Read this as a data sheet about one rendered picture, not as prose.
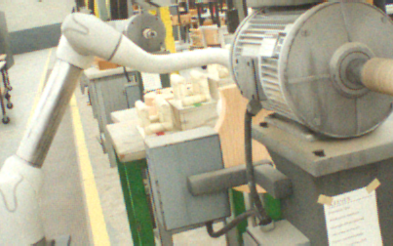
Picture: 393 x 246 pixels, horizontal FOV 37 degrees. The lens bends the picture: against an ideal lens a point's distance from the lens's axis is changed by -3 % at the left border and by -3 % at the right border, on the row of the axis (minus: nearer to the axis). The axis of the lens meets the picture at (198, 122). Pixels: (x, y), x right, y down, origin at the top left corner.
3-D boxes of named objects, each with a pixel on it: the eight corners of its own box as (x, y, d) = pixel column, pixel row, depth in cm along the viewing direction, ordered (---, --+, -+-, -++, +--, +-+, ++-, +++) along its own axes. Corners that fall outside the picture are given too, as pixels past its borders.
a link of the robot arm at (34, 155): (-18, 216, 195) (-16, 198, 215) (27, 232, 200) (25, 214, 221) (74, 5, 194) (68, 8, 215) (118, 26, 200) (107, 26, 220)
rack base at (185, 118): (224, 125, 229) (220, 102, 227) (182, 134, 226) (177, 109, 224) (207, 114, 255) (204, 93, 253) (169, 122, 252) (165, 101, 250)
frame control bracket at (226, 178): (275, 178, 133) (272, 161, 132) (193, 197, 130) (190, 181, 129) (269, 174, 137) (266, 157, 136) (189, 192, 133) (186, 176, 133)
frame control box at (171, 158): (279, 256, 125) (263, 140, 120) (181, 281, 121) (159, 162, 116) (244, 221, 149) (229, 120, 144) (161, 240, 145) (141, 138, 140)
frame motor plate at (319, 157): (432, 147, 106) (431, 128, 105) (315, 178, 101) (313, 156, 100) (344, 117, 140) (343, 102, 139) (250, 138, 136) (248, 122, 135)
